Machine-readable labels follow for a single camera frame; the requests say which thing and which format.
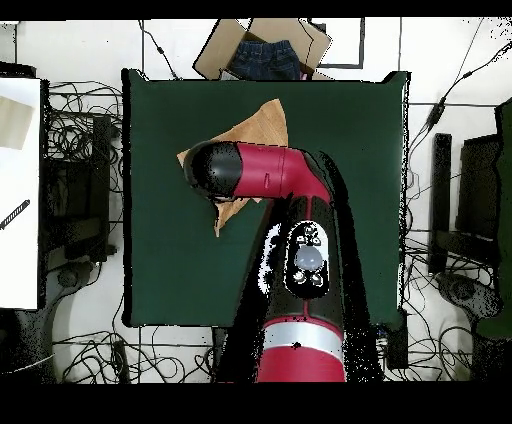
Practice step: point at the beige block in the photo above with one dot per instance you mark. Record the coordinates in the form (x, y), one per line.
(14, 122)

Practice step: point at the small black box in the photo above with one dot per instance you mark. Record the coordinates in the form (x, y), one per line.
(398, 340)

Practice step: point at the black flat panel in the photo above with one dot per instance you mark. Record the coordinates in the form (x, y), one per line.
(478, 188)

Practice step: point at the blue denim jeans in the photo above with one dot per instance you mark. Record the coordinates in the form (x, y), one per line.
(264, 60)

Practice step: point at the tan terry towel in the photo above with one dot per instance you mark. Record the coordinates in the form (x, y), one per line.
(264, 124)

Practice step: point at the dark green table cloth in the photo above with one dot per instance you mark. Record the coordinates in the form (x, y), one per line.
(340, 120)

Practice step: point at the white table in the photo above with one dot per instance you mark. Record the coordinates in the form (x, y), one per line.
(20, 260)

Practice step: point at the brown cardboard box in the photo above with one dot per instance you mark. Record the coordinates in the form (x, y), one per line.
(216, 52)

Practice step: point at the black equipment rack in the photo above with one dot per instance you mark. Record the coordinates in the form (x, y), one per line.
(76, 192)

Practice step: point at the black upright bar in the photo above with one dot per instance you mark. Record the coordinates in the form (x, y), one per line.
(440, 200)

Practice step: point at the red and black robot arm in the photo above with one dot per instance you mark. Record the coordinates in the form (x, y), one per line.
(272, 172)

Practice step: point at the black striped strip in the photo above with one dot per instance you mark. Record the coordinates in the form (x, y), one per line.
(15, 214)

